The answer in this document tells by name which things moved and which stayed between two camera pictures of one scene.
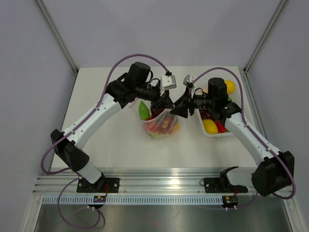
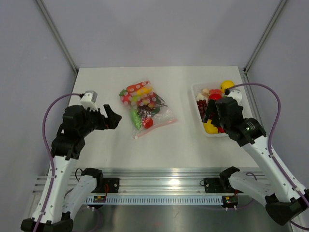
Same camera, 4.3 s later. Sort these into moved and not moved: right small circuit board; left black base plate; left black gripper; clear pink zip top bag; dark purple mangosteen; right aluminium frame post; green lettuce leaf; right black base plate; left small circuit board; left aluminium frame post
Moved: green lettuce leaf; clear pink zip top bag; left black gripper; dark purple mangosteen
Not moved: right aluminium frame post; right small circuit board; left aluminium frame post; left black base plate; right black base plate; left small circuit board
